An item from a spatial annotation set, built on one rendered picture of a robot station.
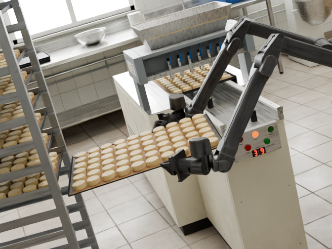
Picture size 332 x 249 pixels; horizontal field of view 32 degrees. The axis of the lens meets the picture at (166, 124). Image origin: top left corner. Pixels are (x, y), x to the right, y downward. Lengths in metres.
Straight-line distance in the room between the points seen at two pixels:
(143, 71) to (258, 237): 1.11
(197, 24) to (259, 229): 1.21
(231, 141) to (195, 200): 1.64
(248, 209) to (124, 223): 1.36
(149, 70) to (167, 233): 1.08
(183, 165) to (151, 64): 1.44
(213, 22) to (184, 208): 1.14
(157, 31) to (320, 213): 1.46
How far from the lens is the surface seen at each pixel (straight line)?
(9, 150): 2.07
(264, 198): 2.94
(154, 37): 3.32
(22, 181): 2.28
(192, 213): 3.62
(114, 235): 3.96
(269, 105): 2.86
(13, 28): 2.39
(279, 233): 3.06
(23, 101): 1.98
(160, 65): 3.39
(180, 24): 3.34
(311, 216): 3.64
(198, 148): 1.96
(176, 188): 3.53
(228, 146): 1.98
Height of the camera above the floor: 1.81
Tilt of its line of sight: 18 degrees down
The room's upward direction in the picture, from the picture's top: 15 degrees counter-clockwise
